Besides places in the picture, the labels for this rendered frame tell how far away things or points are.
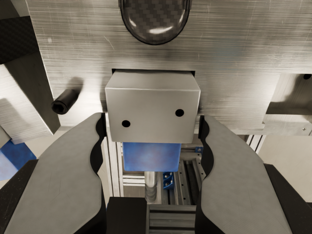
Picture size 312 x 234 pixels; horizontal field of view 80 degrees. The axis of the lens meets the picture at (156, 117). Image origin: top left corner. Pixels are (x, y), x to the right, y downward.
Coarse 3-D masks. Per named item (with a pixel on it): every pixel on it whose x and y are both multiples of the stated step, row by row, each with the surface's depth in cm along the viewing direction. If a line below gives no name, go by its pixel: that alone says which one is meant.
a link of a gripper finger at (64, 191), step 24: (96, 120) 10; (72, 144) 8; (96, 144) 9; (48, 168) 7; (72, 168) 7; (96, 168) 9; (24, 192) 6; (48, 192) 6; (72, 192) 6; (96, 192) 6; (24, 216) 6; (48, 216) 6; (72, 216) 6; (96, 216) 6
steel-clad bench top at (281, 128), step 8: (16, 0) 18; (24, 0) 18; (16, 8) 18; (24, 8) 18; (64, 128) 25; (264, 128) 25; (272, 128) 25; (280, 128) 25; (288, 128) 25; (296, 128) 25; (304, 128) 25
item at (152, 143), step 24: (120, 72) 12; (144, 72) 12; (168, 72) 12; (120, 96) 10; (144, 96) 10; (168, 96) 10; (192, 96) 10; (120, 120) 11; (144, 120) 11; (168, 120) 11; (192, 120) 11; (144, 144) 13; (168, 144) 13; (144, 168) 14; (168, 168) 14
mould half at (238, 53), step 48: (48, 0) 10; (96, 0) 10; (192, 0) 10; (240, 0) 10; (288, 0) 10; (48, 48) 11; (96, 48) 11; (144, 48) 11; (192, 48) 11; (240, 48) 11; (288, 48) 11; (96, 96) 13; (240, 96) 13
